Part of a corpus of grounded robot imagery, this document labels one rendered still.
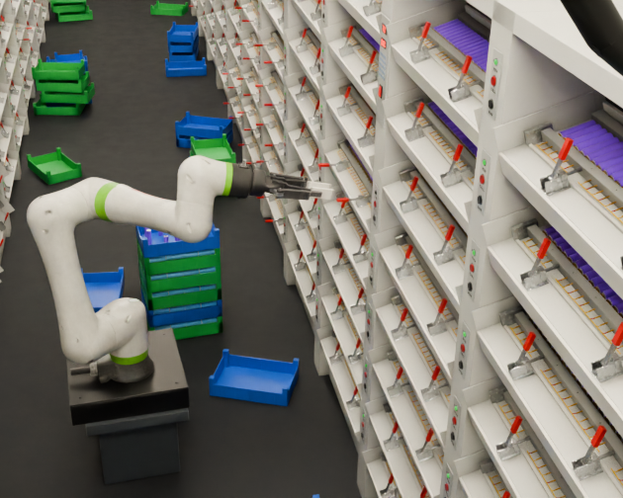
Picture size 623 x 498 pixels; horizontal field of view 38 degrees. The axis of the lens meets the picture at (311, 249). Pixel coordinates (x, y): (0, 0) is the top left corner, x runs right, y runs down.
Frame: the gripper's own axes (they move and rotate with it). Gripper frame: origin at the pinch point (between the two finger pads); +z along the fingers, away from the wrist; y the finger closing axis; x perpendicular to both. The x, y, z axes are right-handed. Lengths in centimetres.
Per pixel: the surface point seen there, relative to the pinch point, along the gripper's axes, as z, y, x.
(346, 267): 27, 37, 43
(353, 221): 24.0, 32.9, 23.5
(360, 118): 16.7, 30.4, -12.9
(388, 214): 15.2, -16.0, -2.0
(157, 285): -29, 88, 85
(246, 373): 7, 60, 105
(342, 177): 16.4, 32.5, 8.2
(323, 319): 30, 54, 75
